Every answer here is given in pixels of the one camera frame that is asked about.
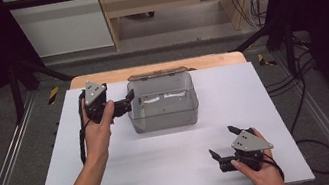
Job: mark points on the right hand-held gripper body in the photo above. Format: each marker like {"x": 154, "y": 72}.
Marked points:
{"x": 248, "y": 142}

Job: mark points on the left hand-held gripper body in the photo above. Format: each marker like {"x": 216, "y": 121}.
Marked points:
{"x": 95, "y": 94}

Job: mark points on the transparent grey lidded plastic box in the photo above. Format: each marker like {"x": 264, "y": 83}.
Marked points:
{"x": 164, "y": 114}

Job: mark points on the person's right hand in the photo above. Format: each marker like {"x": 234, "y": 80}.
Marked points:
{"x": 264, "y": 177}

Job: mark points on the person's left hand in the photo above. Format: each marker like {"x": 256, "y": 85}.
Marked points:
{"x": 98, "y": 140}

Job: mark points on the yellow black floor tape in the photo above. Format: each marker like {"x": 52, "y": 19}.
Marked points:
{"x": 53, "y": 95}
{"x": 264, "y": 60}

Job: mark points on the white partition panel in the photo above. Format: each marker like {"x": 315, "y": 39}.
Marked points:
{"x": 64, "y": 31}

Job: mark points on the black diagonal frame strut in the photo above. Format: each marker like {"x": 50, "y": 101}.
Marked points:
{"x": 44, "y": 72}
{"x": 261, "y": 34}

